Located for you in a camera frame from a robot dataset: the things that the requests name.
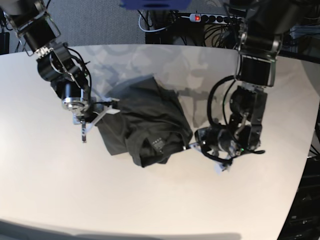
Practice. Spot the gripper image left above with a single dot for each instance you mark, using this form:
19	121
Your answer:
85	113

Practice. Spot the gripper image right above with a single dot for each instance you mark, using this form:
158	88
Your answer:
216	140

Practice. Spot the grey T-shirt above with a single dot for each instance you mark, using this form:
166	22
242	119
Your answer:
151	124

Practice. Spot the robot arm image right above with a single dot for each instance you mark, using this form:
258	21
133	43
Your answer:
259	40

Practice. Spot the robot arm image left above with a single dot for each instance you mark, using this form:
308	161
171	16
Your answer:
57	63

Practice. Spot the black OpenArm base box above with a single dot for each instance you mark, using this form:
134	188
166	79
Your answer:
303	219

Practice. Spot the blue plastic bin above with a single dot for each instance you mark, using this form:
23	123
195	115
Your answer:
155	4

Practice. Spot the white power strip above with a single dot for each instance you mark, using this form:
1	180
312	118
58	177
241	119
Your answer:
214	19

